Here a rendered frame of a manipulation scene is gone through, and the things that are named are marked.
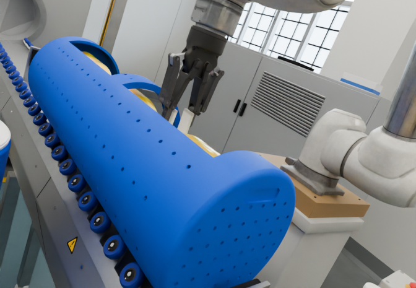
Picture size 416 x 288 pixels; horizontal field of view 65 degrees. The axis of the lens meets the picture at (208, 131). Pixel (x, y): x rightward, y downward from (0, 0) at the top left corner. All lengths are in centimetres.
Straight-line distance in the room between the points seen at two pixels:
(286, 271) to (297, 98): 154
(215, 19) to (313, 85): 184
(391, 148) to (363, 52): 250
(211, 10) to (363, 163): 66
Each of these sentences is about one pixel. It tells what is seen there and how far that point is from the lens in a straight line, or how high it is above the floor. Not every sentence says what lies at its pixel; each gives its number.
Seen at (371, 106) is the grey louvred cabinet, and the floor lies 137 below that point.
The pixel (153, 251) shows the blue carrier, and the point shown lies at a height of 108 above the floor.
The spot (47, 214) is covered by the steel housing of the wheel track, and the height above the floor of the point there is 85.
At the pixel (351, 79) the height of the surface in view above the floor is 149.
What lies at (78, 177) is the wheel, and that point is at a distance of 83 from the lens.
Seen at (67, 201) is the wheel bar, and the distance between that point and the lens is 84.
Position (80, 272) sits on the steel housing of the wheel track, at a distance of 75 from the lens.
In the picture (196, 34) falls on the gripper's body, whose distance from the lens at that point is 63.
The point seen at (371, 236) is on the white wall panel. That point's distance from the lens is 353.
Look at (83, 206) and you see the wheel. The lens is 76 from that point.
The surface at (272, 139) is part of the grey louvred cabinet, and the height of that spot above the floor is 87.
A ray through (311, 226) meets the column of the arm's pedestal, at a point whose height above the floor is 99.
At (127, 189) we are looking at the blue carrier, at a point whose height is 111.
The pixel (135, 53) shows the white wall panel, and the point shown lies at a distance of 585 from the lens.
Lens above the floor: 138
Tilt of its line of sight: 15 degrees down
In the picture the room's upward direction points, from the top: 22 degrees clockwise
